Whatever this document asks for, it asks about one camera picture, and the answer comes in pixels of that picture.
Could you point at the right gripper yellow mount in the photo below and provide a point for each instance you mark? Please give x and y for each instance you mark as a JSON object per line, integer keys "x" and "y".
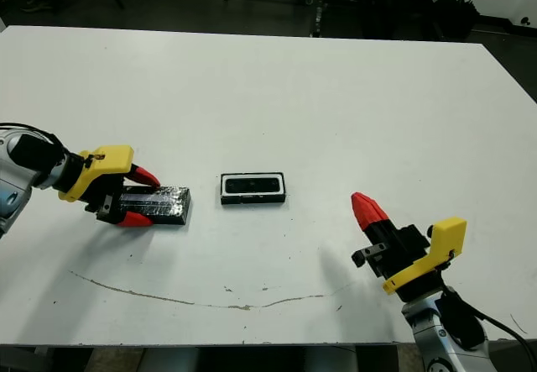
{"x": 411, "y": 254}

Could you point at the left gripper yellow mount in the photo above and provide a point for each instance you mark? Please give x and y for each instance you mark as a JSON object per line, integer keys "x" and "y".
{"x": 100, "y": 166}

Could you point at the glossy black box lid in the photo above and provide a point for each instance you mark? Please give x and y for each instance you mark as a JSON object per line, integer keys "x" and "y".
{"x": 168, "y": 204}

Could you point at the slim black camera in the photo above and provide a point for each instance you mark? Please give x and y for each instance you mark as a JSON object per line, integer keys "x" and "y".
{"x": 251, "y": 185}

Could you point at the black box white lining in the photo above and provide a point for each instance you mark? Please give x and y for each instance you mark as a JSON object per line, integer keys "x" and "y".
{"x": 251, "y": 200}

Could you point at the metal pole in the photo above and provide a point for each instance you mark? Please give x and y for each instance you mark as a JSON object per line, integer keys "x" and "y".
{"x": 319, "y": 19}

